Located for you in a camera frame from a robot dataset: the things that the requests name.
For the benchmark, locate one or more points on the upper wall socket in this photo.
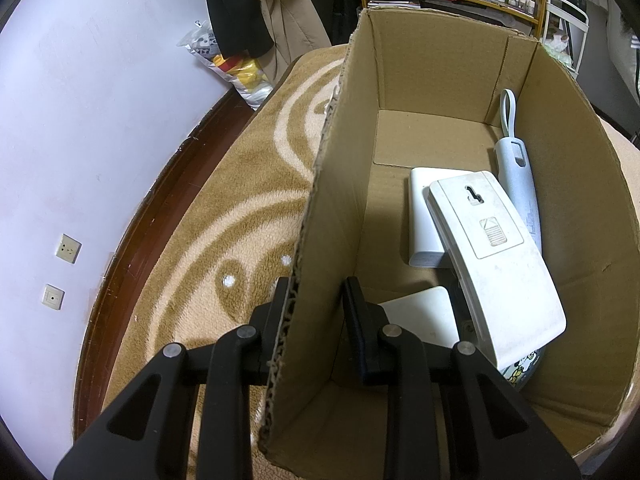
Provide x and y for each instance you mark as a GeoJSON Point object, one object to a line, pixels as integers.
{"type": "Point", "coordinates": [68, 249]}

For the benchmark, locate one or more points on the stack of books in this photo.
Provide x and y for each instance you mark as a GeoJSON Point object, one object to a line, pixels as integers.
{"type": "Point", "coordinates": [400, 4]}

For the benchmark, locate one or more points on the cartoon cheers case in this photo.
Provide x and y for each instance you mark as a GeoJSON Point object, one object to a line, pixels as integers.
{"type": "Point", "coordinates": [519, 373]}

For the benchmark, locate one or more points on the beige trench coat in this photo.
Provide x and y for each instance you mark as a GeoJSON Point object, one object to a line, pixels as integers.
{"type": "Point", "coordinates": [295, 28]}

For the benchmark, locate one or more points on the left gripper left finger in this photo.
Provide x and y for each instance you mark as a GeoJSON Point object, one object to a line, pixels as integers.
{"type": "Point", "coordinates": [186, 410]}

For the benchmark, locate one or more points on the cardboard box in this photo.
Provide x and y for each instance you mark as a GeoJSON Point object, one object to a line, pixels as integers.
{"type": "Point", "coordinates": [317, 425]}

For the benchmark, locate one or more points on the white router box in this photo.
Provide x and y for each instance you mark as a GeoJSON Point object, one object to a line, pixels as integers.
{"type": "Point", "coordinates": [512, 300]}

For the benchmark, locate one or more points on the plastic bag with toys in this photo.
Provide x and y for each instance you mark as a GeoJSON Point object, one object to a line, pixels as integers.
{"type": "Point", "coordinates": [242, 72]}

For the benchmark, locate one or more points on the grey white power bank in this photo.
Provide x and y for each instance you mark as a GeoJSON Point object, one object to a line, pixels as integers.
{"type": "Point", "coordinates": [514, 171]}

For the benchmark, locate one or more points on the white square charger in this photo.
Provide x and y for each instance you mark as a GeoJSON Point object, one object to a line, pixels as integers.
{"type": "Point", "coordinates": [427, 314]}

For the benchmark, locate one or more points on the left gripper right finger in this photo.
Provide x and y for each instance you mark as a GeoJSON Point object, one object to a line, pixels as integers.
{"type": "Point", "coordinates": [448, 409]}

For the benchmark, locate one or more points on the white metal cart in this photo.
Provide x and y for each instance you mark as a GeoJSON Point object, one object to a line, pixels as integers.
{"type": "Point", "coordinates": [564, 35]}

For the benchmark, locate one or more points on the lower wall socket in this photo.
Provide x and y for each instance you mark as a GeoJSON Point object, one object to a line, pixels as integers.
{"type": "Point", "coordinates": [52, 297]}

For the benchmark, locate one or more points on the beige brown patterned carpet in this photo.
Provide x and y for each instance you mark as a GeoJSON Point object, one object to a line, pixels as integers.
{"type": "Point", "coordinates": [240, 233]}

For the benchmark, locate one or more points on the white power adapter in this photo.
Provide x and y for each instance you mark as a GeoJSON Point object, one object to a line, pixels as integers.
{"type": "Point", "coordinates": [425, 247]}

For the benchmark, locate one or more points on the black hanging coat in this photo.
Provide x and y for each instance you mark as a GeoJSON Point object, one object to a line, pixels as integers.
{"type": "Point", "coordinates": [239, 27]}

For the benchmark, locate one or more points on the wall socket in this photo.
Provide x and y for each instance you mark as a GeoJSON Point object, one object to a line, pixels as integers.
{"type": "Point", "coordinates": [68, 249]}
{"type": "Point", "coordinates": [52, 297]}

